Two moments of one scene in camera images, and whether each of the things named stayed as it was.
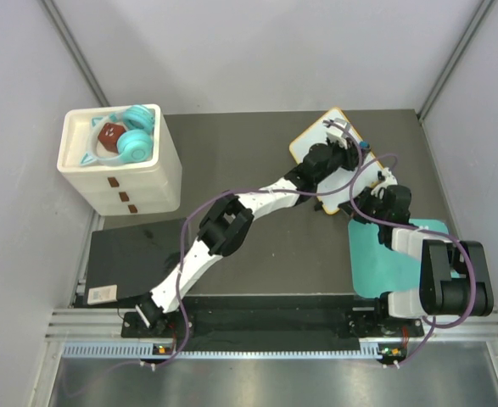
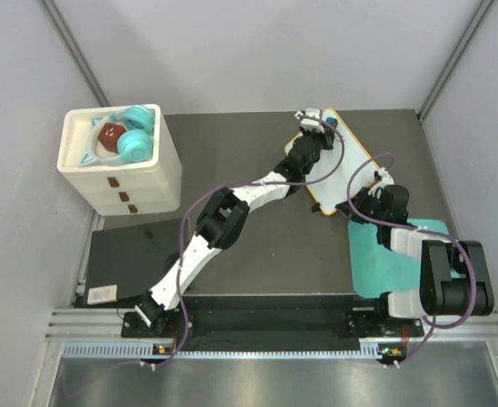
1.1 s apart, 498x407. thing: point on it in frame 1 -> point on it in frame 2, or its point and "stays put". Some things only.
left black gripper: (350, 153) -> (327, 137)
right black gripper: (366, 197) stays put
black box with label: (131, 260) stays put
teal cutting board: (377, 270) stays put
